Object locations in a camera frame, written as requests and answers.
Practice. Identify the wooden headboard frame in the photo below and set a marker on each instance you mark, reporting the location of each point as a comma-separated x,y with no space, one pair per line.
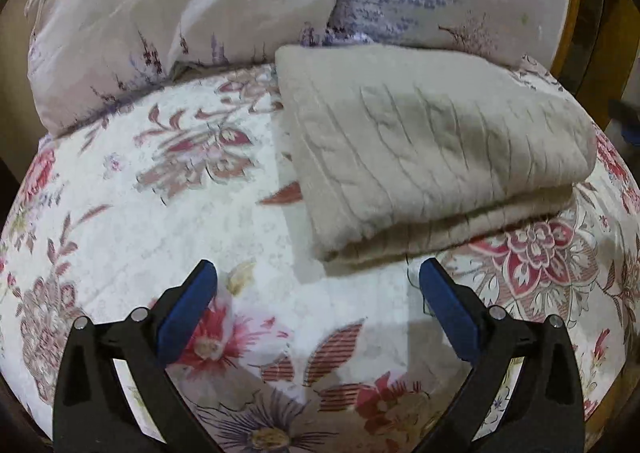
597,60

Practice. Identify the beige cable-knit sweater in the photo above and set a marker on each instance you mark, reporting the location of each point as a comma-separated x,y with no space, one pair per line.
406,152

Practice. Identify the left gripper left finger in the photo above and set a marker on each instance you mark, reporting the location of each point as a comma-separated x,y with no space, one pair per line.
91,413

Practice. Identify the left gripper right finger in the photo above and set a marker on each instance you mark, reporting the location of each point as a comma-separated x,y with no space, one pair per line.
545,412

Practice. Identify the white floral bed quilt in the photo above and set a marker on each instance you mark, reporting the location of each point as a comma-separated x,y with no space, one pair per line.
290,357

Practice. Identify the left pink floral pillow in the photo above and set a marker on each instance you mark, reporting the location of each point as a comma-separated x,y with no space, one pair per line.
85,55

